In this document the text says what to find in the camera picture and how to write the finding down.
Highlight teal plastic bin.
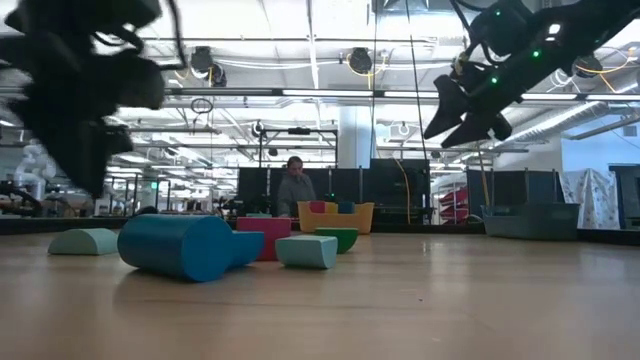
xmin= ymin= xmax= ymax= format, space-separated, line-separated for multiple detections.
xmin=481 ymin=201 xmax=581 ymax=242

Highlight person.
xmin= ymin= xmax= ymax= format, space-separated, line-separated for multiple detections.
xmin=276 ymin=155 xmax=318 ymax=218

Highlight yellow plastic bin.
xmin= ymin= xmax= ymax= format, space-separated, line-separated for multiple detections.
xmin=297 ymin=200 xmax=376 ymax=235

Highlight black partition panel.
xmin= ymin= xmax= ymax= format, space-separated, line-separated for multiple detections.
xmin=369 ymin=158 xmax=432 ymax=226
xmin=235 ymin=166 xmax=372 ymax=219

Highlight green half-round block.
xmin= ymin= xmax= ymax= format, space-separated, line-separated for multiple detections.
xmin=314 ymin=227 xmax=360 ymax=255

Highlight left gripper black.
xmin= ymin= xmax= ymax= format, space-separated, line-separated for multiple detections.
xmin=0 ymin=33 xmax=167 ymax=199

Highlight red half-round block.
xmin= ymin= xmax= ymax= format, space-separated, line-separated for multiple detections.
xmin=235 ymin=216 xmax=293 ymax=263

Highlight white robot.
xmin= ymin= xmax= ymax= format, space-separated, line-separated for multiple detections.
xmin=13 ymin=142 xmax=58 ymax=202

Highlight light blue square block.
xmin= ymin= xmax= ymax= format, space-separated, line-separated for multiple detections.
xmin=275 ymin=235 xmax=339 ymax=271

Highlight yellow cable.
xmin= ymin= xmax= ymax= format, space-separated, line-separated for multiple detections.
xmin=477 ymin=147 xmax=493 ymax=207

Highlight patterned white cloth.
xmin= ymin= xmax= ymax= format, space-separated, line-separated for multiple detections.
xmin=558 ymin=167 xmax=622 ymax=231

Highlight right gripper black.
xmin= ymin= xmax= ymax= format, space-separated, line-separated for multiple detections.
xmin=422 ymin=0 xmax=567 ymax=150

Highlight long black cable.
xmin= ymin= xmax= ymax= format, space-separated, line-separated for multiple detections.
xmin=403 ymin=0 xmax=432 ymax=214

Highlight red shelving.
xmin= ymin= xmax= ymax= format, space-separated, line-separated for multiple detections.
xmin=438 ymin=187 xmax=472 ymax=224

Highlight black perforated equipment case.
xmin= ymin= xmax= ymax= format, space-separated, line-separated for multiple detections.
xmin=466 ymin=168 xmax=567 ymax=207

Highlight overhead bar with light strips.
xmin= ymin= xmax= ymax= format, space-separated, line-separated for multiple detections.
xmin=163 ymin=86 xmax=640 ymax=103

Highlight black aluminium table frame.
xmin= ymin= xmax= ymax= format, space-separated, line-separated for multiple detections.
xmin=0 ymin=214 xmax=640 ymax=245

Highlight blue cylinder block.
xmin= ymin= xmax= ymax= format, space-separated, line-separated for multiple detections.
xmin=117 ymin=213 xmax=235 ymax=284

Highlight dark cabinet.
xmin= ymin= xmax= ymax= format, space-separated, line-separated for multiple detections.
xmin=608 ymin=163 xmax=640 ymax=231

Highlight light blue half-round block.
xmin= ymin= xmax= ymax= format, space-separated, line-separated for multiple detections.
xmin=46 ymin=227 xmax=120 ymax=257

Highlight black metal frame rig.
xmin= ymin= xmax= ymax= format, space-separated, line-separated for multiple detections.
xmin=257 ymin=126 xmax=340 ymax=169

